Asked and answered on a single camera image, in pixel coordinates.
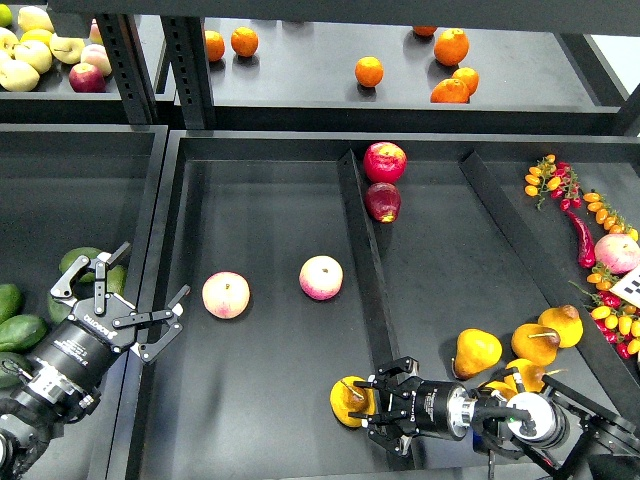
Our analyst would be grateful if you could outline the orange cherry tomato bunch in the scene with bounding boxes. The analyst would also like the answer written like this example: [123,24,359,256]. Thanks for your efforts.
[524,154,582,211]

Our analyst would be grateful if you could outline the green avocado right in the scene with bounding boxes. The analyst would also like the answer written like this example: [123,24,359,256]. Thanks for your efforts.
[106,265,127,296]

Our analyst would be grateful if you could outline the orange behind post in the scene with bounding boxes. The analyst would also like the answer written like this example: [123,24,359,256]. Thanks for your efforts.
[204,30,226,62]

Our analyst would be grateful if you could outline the red chili pepper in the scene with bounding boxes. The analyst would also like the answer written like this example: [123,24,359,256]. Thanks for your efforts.
[565,210,596,268]

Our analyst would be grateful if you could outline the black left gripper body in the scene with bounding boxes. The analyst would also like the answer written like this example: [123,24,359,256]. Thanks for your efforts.
[28,252,183,393]

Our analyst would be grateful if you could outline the pale yellow apple middle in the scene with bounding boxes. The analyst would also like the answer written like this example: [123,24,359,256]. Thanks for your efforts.
[13,40,53,74]

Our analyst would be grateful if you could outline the mixed cherry tomato cluster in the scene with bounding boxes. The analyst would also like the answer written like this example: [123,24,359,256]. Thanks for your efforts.
[572,262,639,360]

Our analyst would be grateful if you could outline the pink peach apple right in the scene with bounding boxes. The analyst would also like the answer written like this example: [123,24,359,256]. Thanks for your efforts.
[594,234,639,275]

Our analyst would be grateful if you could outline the green avocado middle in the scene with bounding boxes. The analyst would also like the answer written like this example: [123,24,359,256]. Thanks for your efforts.
[47,295,72,325]

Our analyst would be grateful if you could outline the green avocado lower left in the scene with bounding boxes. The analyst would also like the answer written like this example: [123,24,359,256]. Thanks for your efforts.
[0,314,48,353]

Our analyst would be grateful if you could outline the green avocado bottom left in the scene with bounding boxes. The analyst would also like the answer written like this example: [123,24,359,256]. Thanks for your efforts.
[0,352,33,388]

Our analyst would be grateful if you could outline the orange top left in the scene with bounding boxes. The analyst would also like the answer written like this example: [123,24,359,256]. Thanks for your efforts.
[231,26,259,57]

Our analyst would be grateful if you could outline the black perforated shelf post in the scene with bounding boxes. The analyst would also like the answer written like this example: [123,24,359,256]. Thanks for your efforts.
[95,13,158,125]

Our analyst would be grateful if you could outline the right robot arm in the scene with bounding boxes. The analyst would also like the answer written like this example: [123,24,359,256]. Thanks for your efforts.
[339,357,639,479]

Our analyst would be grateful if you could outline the orange tomato vine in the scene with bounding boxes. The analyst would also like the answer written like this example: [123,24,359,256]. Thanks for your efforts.
[582,191,639,241]

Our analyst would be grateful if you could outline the yellow pear with brown spot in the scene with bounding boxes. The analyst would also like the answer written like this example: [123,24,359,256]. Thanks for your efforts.
[329,376,376,428]

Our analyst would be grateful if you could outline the orange lower right front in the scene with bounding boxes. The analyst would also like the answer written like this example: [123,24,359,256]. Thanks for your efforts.
[430,78,470,104]

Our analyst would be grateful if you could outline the pink apple centre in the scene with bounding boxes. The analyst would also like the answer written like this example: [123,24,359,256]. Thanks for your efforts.
[299,255,343,301]

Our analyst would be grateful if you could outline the yellow pear with stem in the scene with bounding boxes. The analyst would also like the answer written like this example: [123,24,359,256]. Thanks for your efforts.
[511,323,560,366]

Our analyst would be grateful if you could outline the checkered marker tag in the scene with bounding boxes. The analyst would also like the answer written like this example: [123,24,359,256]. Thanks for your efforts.
[610,266,640,307]

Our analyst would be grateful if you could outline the pale yellow apple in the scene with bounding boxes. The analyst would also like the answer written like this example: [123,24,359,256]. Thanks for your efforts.
[0,59,40,92]
[13,40,53,74]

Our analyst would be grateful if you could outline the black divided tray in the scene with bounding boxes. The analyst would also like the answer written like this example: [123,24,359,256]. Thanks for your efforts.
[109,131,639,479]

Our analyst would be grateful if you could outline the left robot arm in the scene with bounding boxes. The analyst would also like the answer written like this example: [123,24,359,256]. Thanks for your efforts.
[1,243,190,479]

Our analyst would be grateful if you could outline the black left tray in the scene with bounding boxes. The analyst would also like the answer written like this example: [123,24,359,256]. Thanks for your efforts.
[0,122,170,480]

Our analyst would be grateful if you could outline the red apple on shelf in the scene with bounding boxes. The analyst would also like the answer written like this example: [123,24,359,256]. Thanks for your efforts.
[69,62,106,93]

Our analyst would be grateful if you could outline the pink apple left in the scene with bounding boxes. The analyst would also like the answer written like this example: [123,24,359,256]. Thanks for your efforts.
[202,271,250,319]

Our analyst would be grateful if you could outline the yellow pear bottom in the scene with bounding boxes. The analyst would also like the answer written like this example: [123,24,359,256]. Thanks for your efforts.
[478,359,546,400]

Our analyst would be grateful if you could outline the orange centre shelf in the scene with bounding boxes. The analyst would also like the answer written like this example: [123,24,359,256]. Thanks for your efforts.
[354,56,384,88]

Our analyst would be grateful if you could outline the pale yellow apple front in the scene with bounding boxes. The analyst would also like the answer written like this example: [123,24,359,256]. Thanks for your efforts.
[0,59,40,92]

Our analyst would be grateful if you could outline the green avocado upper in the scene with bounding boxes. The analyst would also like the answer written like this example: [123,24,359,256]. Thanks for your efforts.
[58,246,102,283]

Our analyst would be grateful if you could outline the dark red apple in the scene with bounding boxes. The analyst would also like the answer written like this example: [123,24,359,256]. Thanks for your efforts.
[364,182,401,223]

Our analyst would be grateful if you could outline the pink peach on shelf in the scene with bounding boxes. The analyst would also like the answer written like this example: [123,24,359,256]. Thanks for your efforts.
[80,44,112,77]

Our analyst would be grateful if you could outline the green avocado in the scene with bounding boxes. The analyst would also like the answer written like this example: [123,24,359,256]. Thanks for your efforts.
[0,283,24,323]
[0,352,33,388]
[47,295,72,325]
[106,265,127,296]
[0,314,48,353]
[58,246,102,283]

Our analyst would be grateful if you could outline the yellow pear left of gripper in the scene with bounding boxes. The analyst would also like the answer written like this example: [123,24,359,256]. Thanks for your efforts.
[452,328,503,380]

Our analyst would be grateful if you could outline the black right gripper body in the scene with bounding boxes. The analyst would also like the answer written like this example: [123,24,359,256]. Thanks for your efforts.
[365,357,473,456]

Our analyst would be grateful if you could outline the yellow apple with stem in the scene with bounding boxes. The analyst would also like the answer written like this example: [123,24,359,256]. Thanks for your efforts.
[49,34,85,65]

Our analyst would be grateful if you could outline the green avocado far left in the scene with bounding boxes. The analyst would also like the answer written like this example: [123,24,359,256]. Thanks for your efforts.
[0,283,24,323]

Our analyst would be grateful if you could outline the bright red apple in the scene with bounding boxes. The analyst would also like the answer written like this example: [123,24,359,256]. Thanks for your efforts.
[363,142,407,184]

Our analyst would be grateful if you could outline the yellow pear far right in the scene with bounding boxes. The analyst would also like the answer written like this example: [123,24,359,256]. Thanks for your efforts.
[538,305,584,348]

